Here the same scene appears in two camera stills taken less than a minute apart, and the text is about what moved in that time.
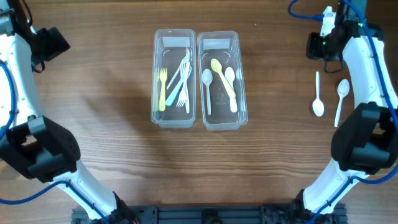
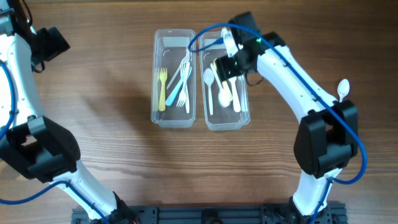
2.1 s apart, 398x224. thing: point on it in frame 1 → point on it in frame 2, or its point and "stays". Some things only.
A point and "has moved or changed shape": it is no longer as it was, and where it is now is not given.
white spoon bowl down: x=318 y=106 has moved or changed shape
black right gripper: x=318 y=45 → x=224 y=68
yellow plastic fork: x=163 y=76 stays
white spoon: x=342 y=89 stays
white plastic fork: x=185 y=70 stays
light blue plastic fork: x=169 y=101 stays
